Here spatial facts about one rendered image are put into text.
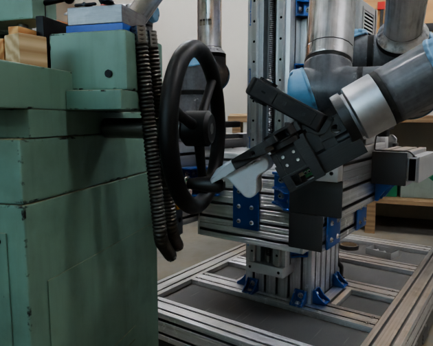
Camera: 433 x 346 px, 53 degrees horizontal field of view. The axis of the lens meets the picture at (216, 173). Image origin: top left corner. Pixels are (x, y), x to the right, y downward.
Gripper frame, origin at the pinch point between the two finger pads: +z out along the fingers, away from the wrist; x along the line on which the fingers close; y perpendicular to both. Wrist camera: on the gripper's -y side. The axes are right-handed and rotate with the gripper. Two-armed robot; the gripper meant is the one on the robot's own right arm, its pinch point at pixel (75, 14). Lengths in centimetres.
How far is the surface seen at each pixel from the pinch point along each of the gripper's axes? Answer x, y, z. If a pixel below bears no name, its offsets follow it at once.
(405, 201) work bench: 169, 123, -131
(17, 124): -104, 29, -68
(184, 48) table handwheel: -89, 20, -87
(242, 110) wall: 236, 64, 8
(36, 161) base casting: -104, 34, -69
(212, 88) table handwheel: -76, 27, -85
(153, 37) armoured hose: -84, 17, -79
